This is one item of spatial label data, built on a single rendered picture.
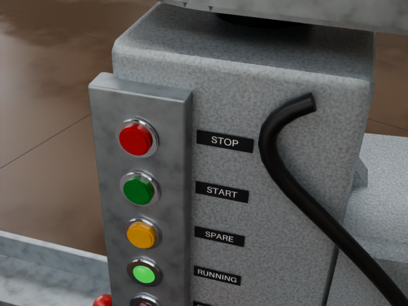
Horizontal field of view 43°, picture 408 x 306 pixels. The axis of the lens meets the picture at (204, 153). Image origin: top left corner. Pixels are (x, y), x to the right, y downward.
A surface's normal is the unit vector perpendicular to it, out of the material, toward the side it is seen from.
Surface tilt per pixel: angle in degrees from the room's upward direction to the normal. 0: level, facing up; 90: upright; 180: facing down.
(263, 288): 90
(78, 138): 0
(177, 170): 90
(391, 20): 90
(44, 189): 0
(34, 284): 1
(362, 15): 90
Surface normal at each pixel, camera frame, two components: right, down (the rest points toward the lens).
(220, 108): -0.27, 0.54
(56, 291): 0.04, -0.82
